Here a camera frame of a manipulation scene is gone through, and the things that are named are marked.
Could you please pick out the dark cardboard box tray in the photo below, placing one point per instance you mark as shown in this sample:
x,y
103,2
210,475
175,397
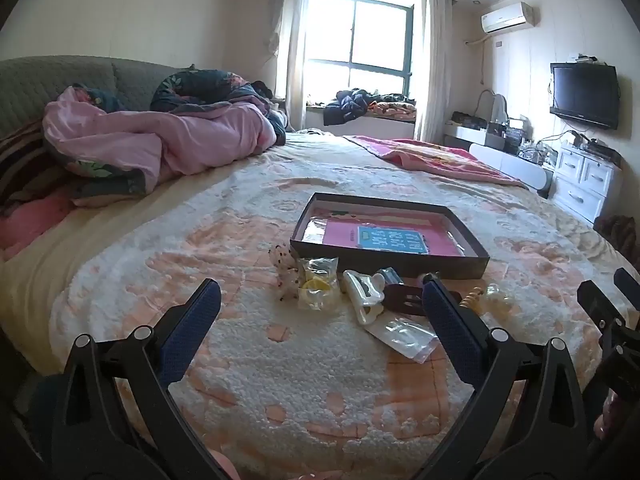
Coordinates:
x,y
390,265

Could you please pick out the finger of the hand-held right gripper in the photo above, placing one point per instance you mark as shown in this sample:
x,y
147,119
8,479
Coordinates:
x,y
595,300
627,282

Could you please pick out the small clear plastic bag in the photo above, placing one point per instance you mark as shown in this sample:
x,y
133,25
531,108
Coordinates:
x,y
315,229

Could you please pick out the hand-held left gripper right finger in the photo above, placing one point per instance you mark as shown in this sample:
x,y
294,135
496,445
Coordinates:
x,y
450,325

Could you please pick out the dark blue jacket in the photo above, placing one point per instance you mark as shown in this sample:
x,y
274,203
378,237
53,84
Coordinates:
x,y
347,105

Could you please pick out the white air conditioner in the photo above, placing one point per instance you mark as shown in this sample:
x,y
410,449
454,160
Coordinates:
x,y
507,17

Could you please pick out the dark brown cloth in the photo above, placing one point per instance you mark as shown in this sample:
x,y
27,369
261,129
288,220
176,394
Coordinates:
x,y
620,232

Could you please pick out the brown hair clip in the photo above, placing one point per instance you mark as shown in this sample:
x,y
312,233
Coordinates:
x,y
400,300

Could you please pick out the white desk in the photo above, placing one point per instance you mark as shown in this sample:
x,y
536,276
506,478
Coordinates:
x,y
505,162

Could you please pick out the pink patterned blanket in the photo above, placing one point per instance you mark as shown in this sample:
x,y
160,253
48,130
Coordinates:
x,y
425,157

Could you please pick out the window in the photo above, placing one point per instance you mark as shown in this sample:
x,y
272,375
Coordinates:
x,y
380,35

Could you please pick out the black flat television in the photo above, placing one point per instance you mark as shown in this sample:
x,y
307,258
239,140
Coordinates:
x,y
585,95

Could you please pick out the grey quilted headboard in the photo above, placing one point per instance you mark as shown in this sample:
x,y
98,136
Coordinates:
x,y
50,80

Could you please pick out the white drawer dresser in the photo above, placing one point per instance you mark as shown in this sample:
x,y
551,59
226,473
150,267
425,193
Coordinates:
x,y
585,180

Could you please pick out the pink booklet with blue label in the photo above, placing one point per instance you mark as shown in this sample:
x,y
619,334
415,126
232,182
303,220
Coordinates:
x,y
345,235

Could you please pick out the pink pillow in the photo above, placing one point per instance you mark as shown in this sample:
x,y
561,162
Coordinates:
x,y
25,222

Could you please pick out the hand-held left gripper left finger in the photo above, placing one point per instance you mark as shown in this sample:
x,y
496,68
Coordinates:
x,y
187,330

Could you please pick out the white window seat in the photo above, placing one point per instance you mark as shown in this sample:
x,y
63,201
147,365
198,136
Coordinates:
x,y
375,127

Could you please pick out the white hair claw clip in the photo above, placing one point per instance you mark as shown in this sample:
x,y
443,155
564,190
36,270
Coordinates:
x,y
352,280

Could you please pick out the clear plastic packet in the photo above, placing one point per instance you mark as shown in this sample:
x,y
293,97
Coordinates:
x,y
405,335

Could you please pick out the striped brown blanket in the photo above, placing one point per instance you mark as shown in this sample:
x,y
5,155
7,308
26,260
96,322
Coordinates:
x,y
20,170

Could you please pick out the clear bag of cream accessories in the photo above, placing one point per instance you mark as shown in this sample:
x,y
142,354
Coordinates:
x,y
495,296

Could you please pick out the black set-top box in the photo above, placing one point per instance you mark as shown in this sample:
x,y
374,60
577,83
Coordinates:
x,y
600,149

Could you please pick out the pink floral duvet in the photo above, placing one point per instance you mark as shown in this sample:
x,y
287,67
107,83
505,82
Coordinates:
x,y
150,135

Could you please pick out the pink dotted fabric scrunchie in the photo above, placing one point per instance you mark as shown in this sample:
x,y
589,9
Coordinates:
x,y
287,280

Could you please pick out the small blue box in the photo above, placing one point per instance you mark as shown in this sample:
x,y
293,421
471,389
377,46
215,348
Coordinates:
x,y
390,276

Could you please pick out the white sheer curtain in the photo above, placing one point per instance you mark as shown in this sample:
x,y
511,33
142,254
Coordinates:
x,y
292,50
432,70

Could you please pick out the colourful patterned cloth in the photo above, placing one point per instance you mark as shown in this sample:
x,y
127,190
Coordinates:
x,y
395,106

